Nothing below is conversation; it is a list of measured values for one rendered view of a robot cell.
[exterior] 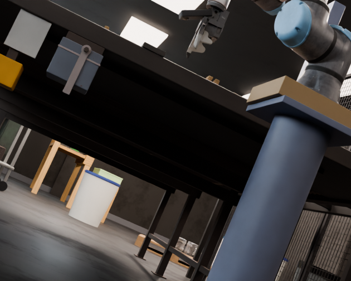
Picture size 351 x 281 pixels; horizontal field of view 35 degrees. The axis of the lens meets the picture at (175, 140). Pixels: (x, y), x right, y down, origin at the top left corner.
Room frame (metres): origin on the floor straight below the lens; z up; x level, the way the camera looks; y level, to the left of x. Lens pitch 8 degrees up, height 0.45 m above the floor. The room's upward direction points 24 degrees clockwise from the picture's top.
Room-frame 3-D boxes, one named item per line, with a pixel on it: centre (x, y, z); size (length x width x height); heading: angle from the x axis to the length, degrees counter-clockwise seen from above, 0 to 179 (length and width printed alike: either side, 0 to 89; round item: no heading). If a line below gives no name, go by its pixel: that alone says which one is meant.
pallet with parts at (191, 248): (7.90, -0.62, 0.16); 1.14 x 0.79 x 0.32; 91
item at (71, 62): (1.72, 0.38, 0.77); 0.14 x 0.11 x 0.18; 101
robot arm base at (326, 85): (1.58, -0.32, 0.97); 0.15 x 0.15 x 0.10
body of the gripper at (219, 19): (1.96, 0.05, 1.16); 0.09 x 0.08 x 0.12; 97
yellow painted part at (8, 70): (1.68, 0.55, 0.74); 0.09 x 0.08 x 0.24; 101
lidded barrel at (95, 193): (7.80, 0.71, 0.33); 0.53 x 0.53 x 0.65
